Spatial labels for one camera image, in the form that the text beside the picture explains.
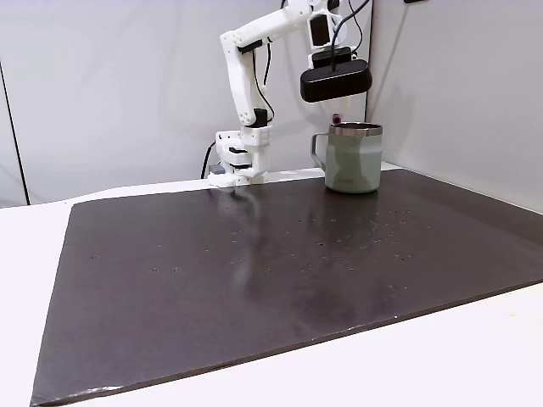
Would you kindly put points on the black wall fixture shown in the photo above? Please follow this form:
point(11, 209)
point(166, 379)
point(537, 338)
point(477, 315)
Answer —
point(413, 1)

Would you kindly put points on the purple pen grip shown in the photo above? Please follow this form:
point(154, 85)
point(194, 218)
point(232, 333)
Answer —
point(337, 119)

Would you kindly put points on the grey steel-rimmed mug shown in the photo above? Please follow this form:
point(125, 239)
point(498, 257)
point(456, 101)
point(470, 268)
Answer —
point(354, 161)

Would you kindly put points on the dark brown table mat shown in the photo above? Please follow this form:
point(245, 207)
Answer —
point(263, 280)

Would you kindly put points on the black oval camera box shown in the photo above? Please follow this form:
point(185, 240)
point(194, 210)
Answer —
point(335, 82)

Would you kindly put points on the grey base clamp block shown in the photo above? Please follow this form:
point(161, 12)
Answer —
point(217, 169)

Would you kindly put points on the thin black wall strip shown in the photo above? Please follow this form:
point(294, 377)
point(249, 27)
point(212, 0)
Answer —
point(15, 140)

